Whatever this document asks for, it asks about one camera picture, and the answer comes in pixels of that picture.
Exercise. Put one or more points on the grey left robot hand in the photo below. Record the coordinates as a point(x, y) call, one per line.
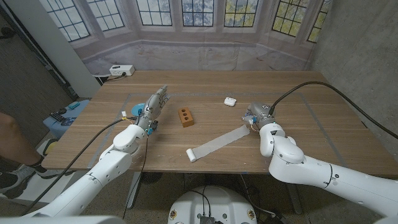
point(154, 105)

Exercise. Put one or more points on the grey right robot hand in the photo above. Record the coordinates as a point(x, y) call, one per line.
point(259, 112)

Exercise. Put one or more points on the white bandage strip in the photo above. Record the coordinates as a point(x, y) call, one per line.
point(217, 143)

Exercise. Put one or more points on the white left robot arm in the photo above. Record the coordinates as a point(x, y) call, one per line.
point(109, 165)

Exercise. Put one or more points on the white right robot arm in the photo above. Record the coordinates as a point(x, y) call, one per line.
point(298, 168)

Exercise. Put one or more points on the white AirPods case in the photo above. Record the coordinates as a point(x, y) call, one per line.
point(230, 101)

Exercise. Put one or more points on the orange block with three holes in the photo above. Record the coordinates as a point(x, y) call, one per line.
point(186, 117)

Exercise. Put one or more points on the blue round disc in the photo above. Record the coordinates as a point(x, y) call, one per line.
point(136, 109)

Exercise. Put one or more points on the white power strip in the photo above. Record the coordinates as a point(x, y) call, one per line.
point(121, 70)

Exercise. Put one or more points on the printed window backdrop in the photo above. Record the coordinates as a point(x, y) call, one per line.
point(199, 53)

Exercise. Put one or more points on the black round floor fan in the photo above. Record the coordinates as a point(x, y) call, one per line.
point(151, 177)

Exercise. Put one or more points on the small teal box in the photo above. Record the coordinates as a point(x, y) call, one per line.
point(74, 105)

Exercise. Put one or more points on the blue stool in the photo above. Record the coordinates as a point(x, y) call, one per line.
point(66, 123)

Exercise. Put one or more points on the white table leg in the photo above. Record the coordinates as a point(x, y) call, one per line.
point(293, 196)
point(133, 193)

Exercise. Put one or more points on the black computer mouse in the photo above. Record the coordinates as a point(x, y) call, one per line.
point(62, 110)

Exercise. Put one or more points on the black remote control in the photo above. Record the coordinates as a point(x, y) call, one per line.
point(57, 116)

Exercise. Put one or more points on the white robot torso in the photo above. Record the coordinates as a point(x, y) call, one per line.
point(214, 202)

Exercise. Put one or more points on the yellow and black object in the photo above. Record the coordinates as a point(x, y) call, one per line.
point(49, 147)

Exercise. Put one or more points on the grey and black sneaker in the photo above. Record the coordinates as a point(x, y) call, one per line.
point(53, 173)
point(14, 183)

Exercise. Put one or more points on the person's bare leg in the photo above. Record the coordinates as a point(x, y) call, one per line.
point(15, 140)

